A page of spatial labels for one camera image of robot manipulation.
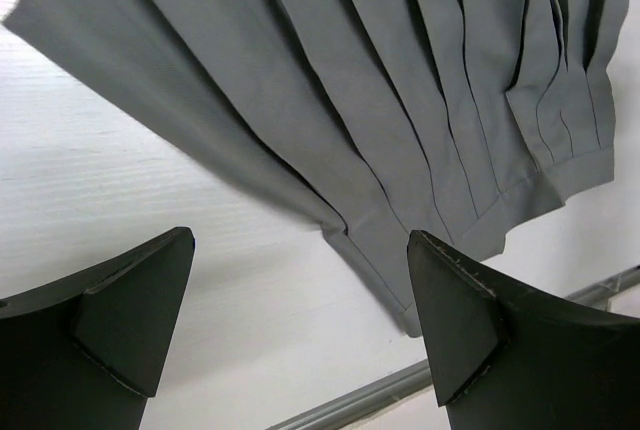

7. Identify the aluminium front table rail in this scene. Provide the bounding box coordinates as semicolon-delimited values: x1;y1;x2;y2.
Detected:
279;264;640;430

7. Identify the grey pleated skirt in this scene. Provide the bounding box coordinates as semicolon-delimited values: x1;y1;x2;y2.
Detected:
4;0;629;337

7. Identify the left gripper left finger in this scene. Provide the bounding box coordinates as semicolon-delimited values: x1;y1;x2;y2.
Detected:
1;227;195;429

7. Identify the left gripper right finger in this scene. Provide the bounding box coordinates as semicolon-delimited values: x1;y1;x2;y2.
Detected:
408;231;639;429

